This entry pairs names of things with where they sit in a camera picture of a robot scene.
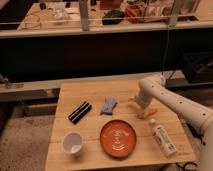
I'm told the orange ceramic plate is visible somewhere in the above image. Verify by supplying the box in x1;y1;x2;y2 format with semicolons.
99;120;137;159

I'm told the metal post left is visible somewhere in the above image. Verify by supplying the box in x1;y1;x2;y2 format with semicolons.
79;0;89;31

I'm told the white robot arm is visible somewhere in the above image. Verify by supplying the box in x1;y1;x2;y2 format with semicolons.
134;74;213;171

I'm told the orange tool on shelf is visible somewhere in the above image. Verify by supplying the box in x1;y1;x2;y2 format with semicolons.
125;4;145;23

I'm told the black rectangular block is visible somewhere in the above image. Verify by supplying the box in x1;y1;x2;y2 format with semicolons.
68;102;92;124

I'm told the blue cloth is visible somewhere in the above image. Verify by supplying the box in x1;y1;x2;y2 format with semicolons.
101;97;117;115

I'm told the orange pepper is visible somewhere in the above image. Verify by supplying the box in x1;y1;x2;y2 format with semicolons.
137;108;157;119

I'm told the black bag on shelf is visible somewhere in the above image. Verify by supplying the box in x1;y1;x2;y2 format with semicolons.
102;10;125;25

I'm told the metal post right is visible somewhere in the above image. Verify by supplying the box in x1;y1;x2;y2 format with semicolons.
168;0;183;27

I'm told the black cable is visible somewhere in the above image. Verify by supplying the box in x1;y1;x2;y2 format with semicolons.
175;161;199;171

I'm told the metal post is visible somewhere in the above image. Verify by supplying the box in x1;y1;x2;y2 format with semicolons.
79;0;89;31
168;0;183;27

